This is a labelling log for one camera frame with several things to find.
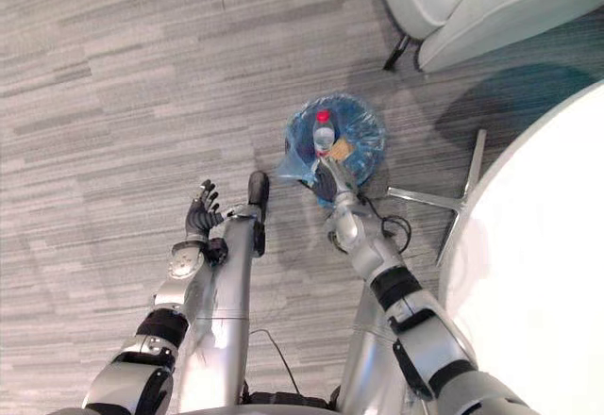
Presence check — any tan crumpled paper scrap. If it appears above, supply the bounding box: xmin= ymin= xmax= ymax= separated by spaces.
xmin=328 ymin=136 xmax=353 ymax=161

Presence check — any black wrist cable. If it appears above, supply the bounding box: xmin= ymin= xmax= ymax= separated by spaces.
xmin=354 ymin=191 xmax=412 ymax=254

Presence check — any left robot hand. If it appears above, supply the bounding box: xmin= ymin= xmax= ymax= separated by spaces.
xmin=183 ymin=179 xmax=224 ymax=245

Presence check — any small round trash bin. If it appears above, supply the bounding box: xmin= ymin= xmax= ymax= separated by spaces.
xmin=284 ymin=126 xmax=388 ymax=190

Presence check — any black chair leg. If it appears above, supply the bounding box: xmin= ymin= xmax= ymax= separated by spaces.
xmin=382 ymin=34 xmax=411 ymax=72

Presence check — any left silver robot leg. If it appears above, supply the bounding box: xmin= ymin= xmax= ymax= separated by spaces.
xmin=175 ymin=202 xmax=266 ymax=414

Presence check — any clear bottle with red cap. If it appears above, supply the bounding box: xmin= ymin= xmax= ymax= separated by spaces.
xmin=312 ymin=109 xmax=336 ymax=158

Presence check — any blue plastic trash bag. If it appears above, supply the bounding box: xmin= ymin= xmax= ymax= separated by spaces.
xmin=275 ymin=91 xmax=387 ymax=208

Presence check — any white round tea table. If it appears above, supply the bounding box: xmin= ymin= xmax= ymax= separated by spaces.
xmin=437 ymin=79 xmax=604 ymax=415

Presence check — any thin black body cable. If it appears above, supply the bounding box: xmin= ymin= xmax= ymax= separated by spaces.
xmin=248 ymin=328 xmax=301 ymax=395

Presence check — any silver robot torso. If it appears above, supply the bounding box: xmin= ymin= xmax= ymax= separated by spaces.
xmin=46 ymin=389 xmax=341 ymax=415

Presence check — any left dark robot foot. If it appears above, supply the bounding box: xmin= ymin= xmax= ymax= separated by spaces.
xmin=246 ymin=170 xmax=271 ymax=258

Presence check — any light grey armchair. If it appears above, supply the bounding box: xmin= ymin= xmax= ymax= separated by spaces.
xmin=370 ymin=0 xmax=604 ymax=74

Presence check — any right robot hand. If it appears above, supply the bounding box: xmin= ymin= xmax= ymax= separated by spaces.
xmin=309 ymin=154 xmax=360 ymax=202

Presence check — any silver robot leg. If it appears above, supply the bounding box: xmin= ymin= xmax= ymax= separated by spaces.
xmin=175 ymin=202 xmax=266 ymax=414
xmin=335 ymin=282 xmax=411 ymax=415

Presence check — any right silver robot leg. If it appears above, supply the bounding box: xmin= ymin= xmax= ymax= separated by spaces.
xmin=335 ymin=282 xmax=411 ymax=415

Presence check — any silver metal table base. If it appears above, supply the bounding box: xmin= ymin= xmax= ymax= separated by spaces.
xmin=386 ymin=128 xmax=488 ymax=268

